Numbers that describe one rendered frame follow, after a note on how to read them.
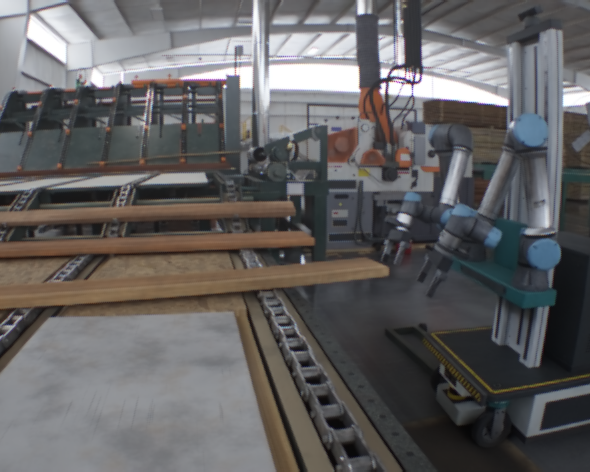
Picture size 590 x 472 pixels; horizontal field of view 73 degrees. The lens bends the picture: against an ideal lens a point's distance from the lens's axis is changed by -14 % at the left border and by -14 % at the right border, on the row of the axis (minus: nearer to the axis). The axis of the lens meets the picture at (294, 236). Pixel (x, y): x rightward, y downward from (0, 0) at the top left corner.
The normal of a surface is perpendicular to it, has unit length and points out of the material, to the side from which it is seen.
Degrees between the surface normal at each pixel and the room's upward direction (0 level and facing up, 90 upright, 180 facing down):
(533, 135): 83
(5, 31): 90
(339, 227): 90
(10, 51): 90
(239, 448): 0
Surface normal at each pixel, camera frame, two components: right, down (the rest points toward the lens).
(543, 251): -0.28, 0.29
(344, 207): 0.21, 0.17
